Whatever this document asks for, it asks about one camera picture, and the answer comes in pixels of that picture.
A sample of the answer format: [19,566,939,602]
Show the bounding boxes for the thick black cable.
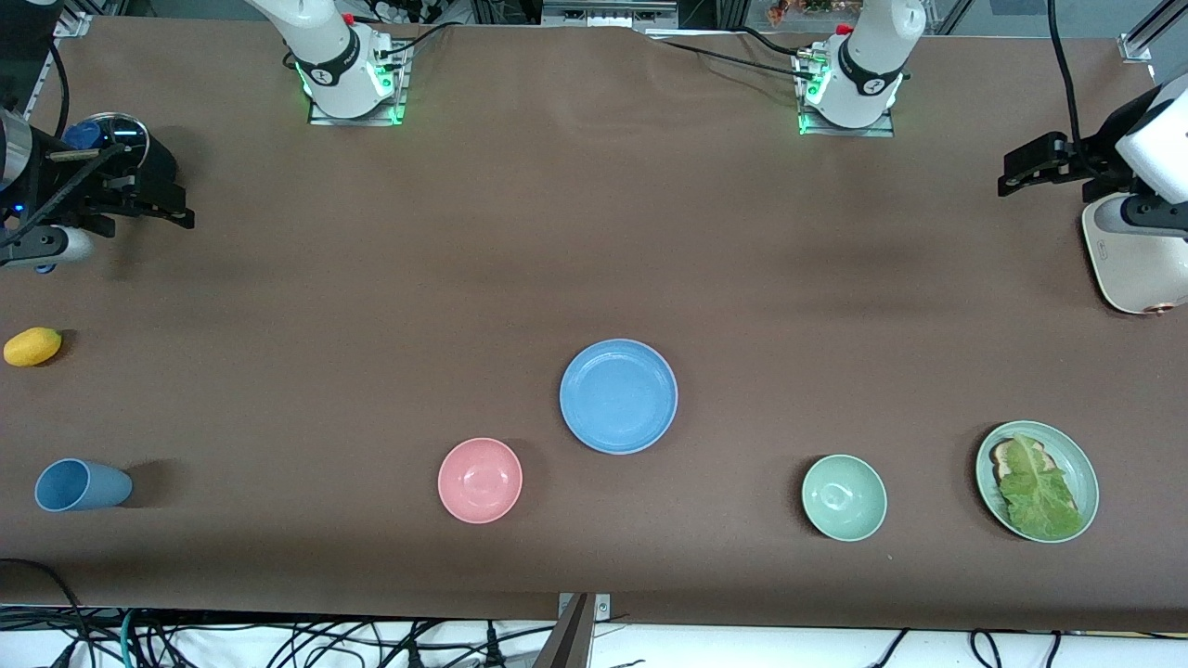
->
[0,557,94,668]

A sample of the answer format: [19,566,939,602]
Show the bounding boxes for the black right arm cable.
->
[0,37,131,251]

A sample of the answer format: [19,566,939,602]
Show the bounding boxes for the yellow lemon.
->
[3,327,63,367]

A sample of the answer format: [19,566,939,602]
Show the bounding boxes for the toasted bread slice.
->
[989,438,1054,483]

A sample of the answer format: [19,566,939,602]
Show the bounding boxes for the beige toaster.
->
[1081,190,1188,316]

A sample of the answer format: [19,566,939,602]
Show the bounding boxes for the green bowl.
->
[801,454,888,543]

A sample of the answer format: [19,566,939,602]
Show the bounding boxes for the green lettuce leaf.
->
[998,431,1085,541]

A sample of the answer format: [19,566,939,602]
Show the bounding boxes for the colourful toy items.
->
[768,0,859,24]

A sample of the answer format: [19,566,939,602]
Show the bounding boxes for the pink bowl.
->
[437,437,523,525]

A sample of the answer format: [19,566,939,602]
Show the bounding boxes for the aluminium frame rail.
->
[1118,0,1188,64]
[19,9,94,122]

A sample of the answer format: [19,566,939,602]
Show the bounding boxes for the green plate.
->
[975,420,1101,545]

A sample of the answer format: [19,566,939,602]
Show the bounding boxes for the dark metal pole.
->
[532,594,595,668]

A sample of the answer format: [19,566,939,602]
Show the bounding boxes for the blue plate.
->
[559,338,679,456]

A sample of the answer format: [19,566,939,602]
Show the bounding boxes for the grey metal bracket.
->
[541,0,680,31]

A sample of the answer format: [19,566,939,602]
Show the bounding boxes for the black pot blue handle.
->
[35,130,179,276]

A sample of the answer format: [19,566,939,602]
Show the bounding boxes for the blue cup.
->
[34,457,134,513]

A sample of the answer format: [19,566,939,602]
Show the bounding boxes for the glass lid blue knob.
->
[60,112,150,170]

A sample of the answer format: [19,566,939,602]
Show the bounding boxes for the small metal clamp plate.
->
[557,592,612,621]

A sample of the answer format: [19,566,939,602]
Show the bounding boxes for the black tabletop cable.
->
[645,26,818,80]
[376,20,456,71]

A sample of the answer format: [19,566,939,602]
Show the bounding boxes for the white power strip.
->
[367,0,446,24]

